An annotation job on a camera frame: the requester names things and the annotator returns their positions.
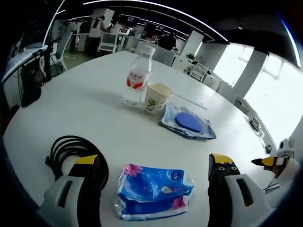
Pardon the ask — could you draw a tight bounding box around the curved white desk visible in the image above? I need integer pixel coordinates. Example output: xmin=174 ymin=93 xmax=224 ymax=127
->
xmin=2 ymin=44 xmax=49 ymax=82

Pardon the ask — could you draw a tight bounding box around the black cable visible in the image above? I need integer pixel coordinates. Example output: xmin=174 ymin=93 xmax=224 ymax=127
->
xmin=45 ymin=135 xmax=110 ymax=190

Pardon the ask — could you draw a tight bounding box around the clear water bottle red label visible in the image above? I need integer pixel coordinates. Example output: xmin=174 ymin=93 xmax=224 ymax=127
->
xmin=123 ymin=45 xmax=156 ymax=106

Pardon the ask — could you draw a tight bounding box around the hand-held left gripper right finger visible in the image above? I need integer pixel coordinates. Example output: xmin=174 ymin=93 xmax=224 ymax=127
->
xmin=207 ymin=153 xmax=273 ymax=227

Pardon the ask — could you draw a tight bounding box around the table power outlet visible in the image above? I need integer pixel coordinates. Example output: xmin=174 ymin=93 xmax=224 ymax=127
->
xmin=243 ymin=113 xmax=266 ymax=138

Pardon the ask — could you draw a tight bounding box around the white paper cup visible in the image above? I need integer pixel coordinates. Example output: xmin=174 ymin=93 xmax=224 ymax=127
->
xmin=144 ymin=82 xmax=174 ymax=115

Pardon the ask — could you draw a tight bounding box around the wet wipes pack blue lid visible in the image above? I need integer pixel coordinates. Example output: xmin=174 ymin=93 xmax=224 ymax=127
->
xmin=158 ymin=103 xmax=217 ymax=140

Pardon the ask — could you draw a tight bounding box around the blue tissue pack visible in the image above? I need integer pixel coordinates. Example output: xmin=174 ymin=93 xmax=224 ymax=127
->
xmin=114 ymin=164 xmax=195 ymax=222

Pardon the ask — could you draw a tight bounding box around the green potted plant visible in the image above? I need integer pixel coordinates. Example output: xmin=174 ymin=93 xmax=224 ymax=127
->
xmin=185 ymin=52 xmax=197 ymax=64

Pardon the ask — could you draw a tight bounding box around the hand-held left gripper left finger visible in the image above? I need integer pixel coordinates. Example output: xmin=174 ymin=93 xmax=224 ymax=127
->
xmin=39 ymin=154 xmax=101 ymax=227

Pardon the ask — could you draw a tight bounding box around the dark bag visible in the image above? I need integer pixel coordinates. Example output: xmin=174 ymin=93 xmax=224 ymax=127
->
xmin=20 ymin=63 xmax=47 ymax=107

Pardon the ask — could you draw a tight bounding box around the white table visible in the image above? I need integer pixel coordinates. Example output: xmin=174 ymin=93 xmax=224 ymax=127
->
xmin=2 ymin=51 xmax=279 ymax=227

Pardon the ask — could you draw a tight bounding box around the white mesh chair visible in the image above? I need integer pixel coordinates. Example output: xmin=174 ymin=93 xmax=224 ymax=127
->
xmin=48 ymin=32 xmax=73 ymax=71
xmin=189 ymin=62 xmax=211 ymax=82
xmin=98 ymin=32 xmax=121 ymax=53

